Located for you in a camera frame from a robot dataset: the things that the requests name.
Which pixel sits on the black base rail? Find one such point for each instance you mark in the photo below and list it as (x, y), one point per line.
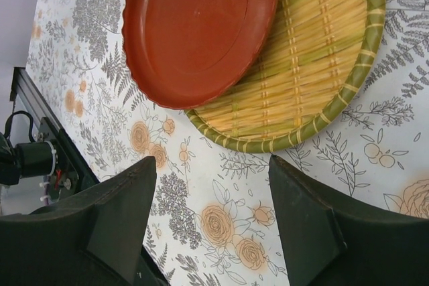
(72, 174)

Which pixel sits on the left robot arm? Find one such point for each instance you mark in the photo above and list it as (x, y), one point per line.
(31, 159)

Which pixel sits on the woven bamboo tray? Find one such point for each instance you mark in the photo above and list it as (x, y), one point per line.
(315, 60)

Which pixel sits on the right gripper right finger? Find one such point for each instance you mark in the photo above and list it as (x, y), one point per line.
(330, 238)

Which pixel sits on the floral table mat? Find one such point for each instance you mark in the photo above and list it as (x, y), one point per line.
(212, 221)

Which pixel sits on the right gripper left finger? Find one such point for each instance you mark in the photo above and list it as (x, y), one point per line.
(94, 237)

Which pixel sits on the red scalloped plate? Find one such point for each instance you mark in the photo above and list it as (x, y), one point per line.
(184, 53)

